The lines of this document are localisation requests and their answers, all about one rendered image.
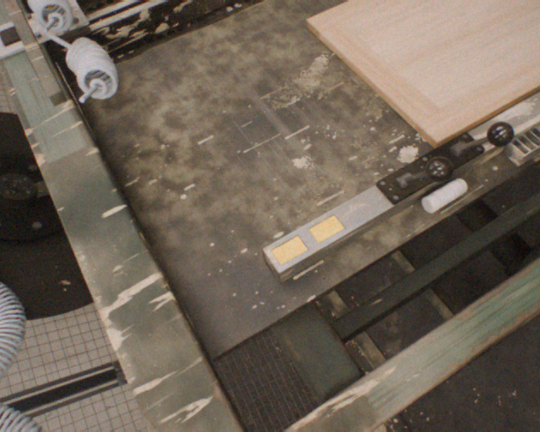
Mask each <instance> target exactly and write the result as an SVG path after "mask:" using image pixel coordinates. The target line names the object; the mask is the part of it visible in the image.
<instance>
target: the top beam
mask: <svg viewBox="0 0 540 432"><path fill-rule="evenodd" d="M11 21H12V20H11V19H10V17H9V14H8V11H7V9H6V7H5V5H4V3H3V0H0V26H1V25H3V24H6V23H8V22H11ZM40 46H41V48H42V50H43V52H44V54H45V56H46V58H47V60H48V62H49V64H50V66H51V68H52V70H53V73H54V75H55V76H56V78H57V81H58V83H59V85H60V87H61V88H62V90H63V94H64V96H65V98H66V99H67V100H68V101H65V102H63V103H62V104H60V105H56V106H54V105H53V104H52V102H51V101H50V99H49V98H48V96H47V94H46V92H45V88H44V87H43V86H42V84H41V82H40V80H39V78H38V76H37V74H36V72H35V68H34V66H33V64H32V62H31V60H30V58H29V56H28V54H27V51H22V52H20V53H16V54H14V55H12V56H10V57H6V58H3V59H0V71H1V73H2V76H3V78H4V81H5V83H6V87H7V88H8V90H9V94H10V97H11V98H12V101H13V103H14V106H15V109H16V112H17V114H18V117H19V118H20V120H21V125H22V128H23V129H24V132H25V134H26V136H27V138H28V140H29V143H30V145H31V147H32V150H33V153H34V155H35V158H36V160H37V162H38V165H39V168H40V170H41V173H42V175H43V177H44V180H45V184H46V186H47V188H48V190H49V192H50V195H51V199H52V201H54V203H55V206H56V208H57V211H58V215H59V217H60V219H61V221H62V223H63V227H64V230H65V232H66V234H67V237H68V239H69V242H70V246H71V248H72V250H73V252H75V256H76V258H77V260H78V263H79V265H80V268H81V271H82V273H83V275H84V279H85V280H86V283H87V287H88V289H89V290H90V293H92V296H93V300H94V302H95V304H96V306H97V309H98V311H99V315H100V317H101V320H102V322H103V324H104V326H105V330H106V331H107V332H108V335H109V337H110V340H111V343H112V346H113V348H114V351H115V352H116V355H117V358H118V361H119V363H120V364H121V366H122V368H123V372H124V374H125V376H126V378H127V381H128V384H129V387H130V389H131V392H132V394H133V396H134V398H135V401H136V403H137V404H138V407H139V409H140V412H141V414H142V417H143V420H144V423H145V424H146V427H147V430H149V432H248V429H247V427H246V426H245V424H244V422H243V420H242V418H241V416H240V414H239V412H238V410H237V408H236V407H235V406H234V404H233V402H232V400H231V397H230V395H229V394H228V392H227V390H226V387H225V385H224V383H223V382H222V380H220V378H219V375H218V373H217V370H216V368H215V367H214V366H213V363H212V361H211V359H210V357H209V356H208V354H207V351H206V350H205V348H204V347H203V345H202V343H201V341H200V339H199V337H198V334H197V332H196V330H195V328H194V327H192V325H191V323H190V321H189V318H188V316H187V314H186V312H185V310H184V308H183V306H182V304H181V302H180V300H179V298H177V295H176V293H175V292H174V290H173V287H172V286H171V283H170V281H169V280H168V278H167V276H166V274H165V270H163V268H162V266H160V264H159V261H158V259H157V256H156V254H155V253H154V251H153V248H152V247H151V245H150V243H149V241H148V240H147V238H146V236H145V234H144V232H143V230H142V228H141V226H140V224H139V222H138V220H137V218H136V216H135V214H134V211H133V209H131V207H130V205H129V204H128V202H127V200H126V198H125V195H124V193H123V191H122V189H121V187H120V186H119V184H118V182H117V179H116V177H115V175H114V173H112V171H111V168H110V166H108V163H107V161H106V159H105V156H104V154H103V153H102V151H101V149H100V146H99V144H98V142H97V141H96V139H95V137H94V135H93V132H92V130H90V128H89V126H88V125H87V122H86V120H85V118H84V116H83V115H82V113H81V109H80V107H79V106H78V104H77V103H76V101H75V98H74V96H73V94H72V92H71V90H70V88H69V86H68V84H67V82H66V80H65V79H64V77H63V76H62V74H61V71H60V69H59V68H58V66H57V64H56V62H55V60H54V58H53V56H52V54H51V51H50V49H49V47H48V45H47V44H46V42H43V43H41V44H40Z"/></svg>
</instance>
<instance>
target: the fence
mask: <svg viewBox="0 0 540 432"><path fill-rule="evenodd" d="M496 122H507V123H510V124H511V125H512V126H513V131H514V136H513V138H515V137H517V136H520V135H522V134H524V132H526V131H528V130H529V129H532V128H534V127H535V126H536V127H537V128H538V129H540V93H537V94H535V95H534V96H532V97H530V98H528V99H527V100H525V101H523V102H522V103H519V104H517V105H516V106H514V107H512V108H510V110H508V111H506V112H504V113H502V114H501V115H499V116H497V117H495V118H493V119H491V120H489V121H488V122H486V123H484V124H482V125H481V126H478V127H476V128H474V130H472V131H471V132H469V133H468V134H469V135H470V136H471V137H472V138H474V139H475V140H478V139H481V138H483V137H485V136H487V131H488V129H489V126H490V125H491V124H493V123H496ZM481 145H483V147H484V148H485V151H484V153H483V154H481V155H479V156H478V157H476V158H474V159H472V160H470V161H468V162H467V163H465V165H463V166H461V167H460V168H458V169H457V170H454V171H453V173H452V176H450V178H448V180H447V181H446V182H444V183H432V184H430V185H429V186H427V187H425V188H424V189H421V190H420V191H418V192H416V193H414V194H413V195H410V196H409V198H407V199H405V200H404V201H401V202H399V203H398V204H396V205H393V204H392V203H391V202H390V200H388V198H386V196H384V194H382V192H381V191H380V190H379V189H378V188H377V187H376V186H374V187H372V188H371V189H367V190H365V191H364V192H362V193H361V194H359V195H357V196H354V197H352V199H350V200H349V201H347V202H345V203H344V204H342V205H339V206H337V207H336V208H334V209H332V210H331V211H329V212H327V213H325V214H323V215H322V216H320V217H319V218H317V219H315V220H313V221H310V222H309V223H308V224H306V225H303V227H302V228H300V229H298V230H295V231H294V232H292V233H290V234H289V235H287V236H285V237H282V238H280V239H279V240H277V242H275V243H273V244H271V245H268V246H267V247H266V248H264V249H263V254H264V261H265V262H266V264H267V265H268V266H269V267H270V268H271V269H272V272H273V274H274V275H275V277H276V278H277V280H278V281H279V282H282V281H285V280H286V279H288V278H290V277H291V276H293V275H295V274H296V273H300V272H301V271H302V270H303V269H304V268H306V267H308V266H309V265H312V264H314V263H316V262H317V261H319V260H320V259H322V258H324V257H325V255H329V254H330V253H332V252H334V251H335V250H336V249H339V248H341V247H343V246H345V245H346V244H348V243H349V242H350V241H351V240H353V239H356V238H357V237H360V236H361V235H362V234H364V233H365V232H367V231H369V230H372V229H374V228H375V227H376V226H377V225H379V224H380V223H382V222H384V221H385V220H388V219H390V218H392V217H393V216H395V215H396V214H398V213H399V212H400V211H403V210H405V209H406V208H408V207H409V206H411V205H413V204H415V203H416V202H418V201H420V200H422V199H423V198H424V197H426V195H428V194H430V193H432V192H434V191H435V190H437V189H439V188H441V187H443V186H445V185H446V184H448V183H450V182H452V181H453V180H454V179H455V178H458V177H460V176H462V175H464V174H465V173H466V172H468V171H470V170H472V169H474V168H475V167H478V166H480V165H481V164H483V162H484V161H486V160H488V159H490V158H492V157H494V156H495V155H496V154H499V153H501V152H502V151H503V150H504V148H505V147H506V146H504V147H494V146H492V144H490V143H489V142H486V143H484V144H481ZM332 216H335V218H336V219H337V220H338V221H339V222H340V223H341V224H342V225H343V226H344V228H345V229H344V230H342V231H340V232H338V233H336V234H335V235H333V236H331V237H330V238H328V239H325V240H323V242H322V243H318V242H317V240H316V239H315V237H314V236H313V235H312V233H310V232H309V229H312V228H313V227H315V225H318V224H319V223H320V222H322V221H324V220H327V219H329V218H331V217H332ZM297 236H299V237H300V238H301V240H302V242H303V244H304V245H305V247H306V248H307V249H308V250H307V251H305V252H303V253H302V254H300V255H299V256H297V257H295V258H294V259H292V260H290V261H288V262H286V263H285V264H284V265H281V266H280V264H279V263H278V261H277V260H276V258H275V257H274V254H273V252H272V250H274V249H276V248H278V247H279V246H280V245H282V244H285V243H287V242H289V240H291V239H292V238H294V237H297Z"/></svg>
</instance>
